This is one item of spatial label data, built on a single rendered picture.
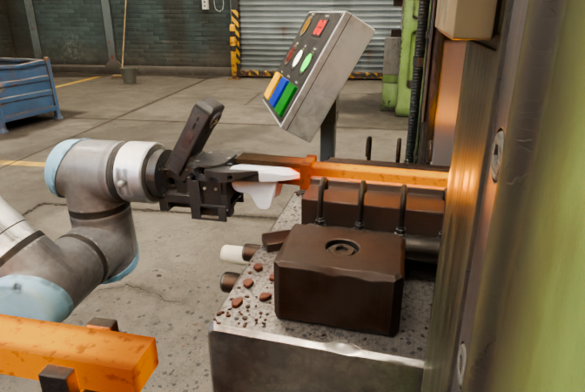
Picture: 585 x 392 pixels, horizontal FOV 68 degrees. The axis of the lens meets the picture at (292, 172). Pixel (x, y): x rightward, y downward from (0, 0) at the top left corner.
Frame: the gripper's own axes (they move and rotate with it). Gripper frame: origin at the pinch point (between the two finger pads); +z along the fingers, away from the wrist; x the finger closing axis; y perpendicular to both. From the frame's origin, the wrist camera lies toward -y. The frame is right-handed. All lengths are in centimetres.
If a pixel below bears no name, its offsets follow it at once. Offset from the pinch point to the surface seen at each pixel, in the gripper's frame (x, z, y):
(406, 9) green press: -490, 11, -22
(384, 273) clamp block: 19.1, 13.1, 2.5
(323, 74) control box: -40.6, -3.2, -6.9
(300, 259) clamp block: 18.6, 5.4, 2.3
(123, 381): 35.5, -1.8, 1.8
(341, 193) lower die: 5.0, 7.3, 1.2
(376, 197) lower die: 5.0, 11.4, 1.3
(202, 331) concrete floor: -75, -59, 99
